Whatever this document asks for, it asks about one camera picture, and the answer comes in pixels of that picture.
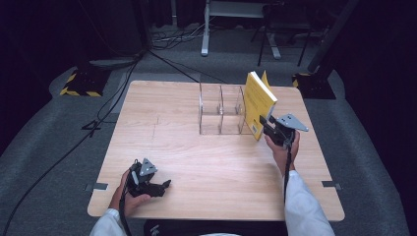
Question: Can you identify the hand-held gripper black cable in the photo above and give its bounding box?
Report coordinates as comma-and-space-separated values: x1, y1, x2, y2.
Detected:
117, 181, 133, 236
282, 139, 295, 205

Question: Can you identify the person's left hand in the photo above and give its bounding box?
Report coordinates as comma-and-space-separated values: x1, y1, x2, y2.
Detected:
109, 168, 152, 218

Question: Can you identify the right hand-held gripper black cable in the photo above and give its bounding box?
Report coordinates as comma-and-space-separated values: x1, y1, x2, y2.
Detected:
282, 139, 295, 205

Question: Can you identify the person's right hand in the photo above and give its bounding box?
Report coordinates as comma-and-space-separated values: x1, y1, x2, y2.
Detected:
264, 130, 301, 177

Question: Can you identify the bundle of floor cables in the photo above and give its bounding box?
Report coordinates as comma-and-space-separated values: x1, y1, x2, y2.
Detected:
150, 23, 206, 51

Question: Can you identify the black chair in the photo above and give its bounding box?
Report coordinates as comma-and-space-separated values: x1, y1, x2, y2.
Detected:
250, 2, 317, 68

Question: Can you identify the yellow book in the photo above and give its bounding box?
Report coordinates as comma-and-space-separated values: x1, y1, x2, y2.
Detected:
243, 70, 278, 142

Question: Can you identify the left hand-held gripper black cable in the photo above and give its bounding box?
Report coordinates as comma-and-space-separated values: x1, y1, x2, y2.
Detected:
117, 181, 133, 236

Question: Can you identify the slanted dark metal post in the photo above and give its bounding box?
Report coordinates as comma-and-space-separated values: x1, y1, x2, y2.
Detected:
307, 0, 360, 74

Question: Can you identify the clear acrylic divided organizer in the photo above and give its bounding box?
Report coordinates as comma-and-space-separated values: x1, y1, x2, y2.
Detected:
198, 83, 264, 137

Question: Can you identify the person's dark clothing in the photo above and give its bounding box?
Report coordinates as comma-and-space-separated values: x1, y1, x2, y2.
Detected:
143, 219, 290, 236

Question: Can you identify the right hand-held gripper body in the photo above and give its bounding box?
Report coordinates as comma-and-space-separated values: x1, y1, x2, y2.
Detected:
270, 113, 310, 148

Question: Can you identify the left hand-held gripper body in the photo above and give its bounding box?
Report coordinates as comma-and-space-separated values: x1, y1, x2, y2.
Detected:
126, 157, 158, 198

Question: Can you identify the grey tape strip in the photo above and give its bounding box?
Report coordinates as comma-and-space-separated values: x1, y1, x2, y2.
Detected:
321, 180, 342, 192
84, 182, 109, 193

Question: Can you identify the thin black floor cable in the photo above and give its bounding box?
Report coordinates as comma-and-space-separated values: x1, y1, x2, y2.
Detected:
147, 49, 228, 85

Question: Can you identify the white desk frame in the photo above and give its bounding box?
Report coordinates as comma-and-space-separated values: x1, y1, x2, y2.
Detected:
200, 0, 283, 61

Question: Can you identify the black yellow striped stand base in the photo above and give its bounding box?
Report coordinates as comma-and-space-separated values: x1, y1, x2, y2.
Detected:
59, 67, 111, 98
292, 72, 337, 100

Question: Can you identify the thick black floor cable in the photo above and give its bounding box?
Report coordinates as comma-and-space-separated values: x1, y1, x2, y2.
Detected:
0, 53, 143, 236

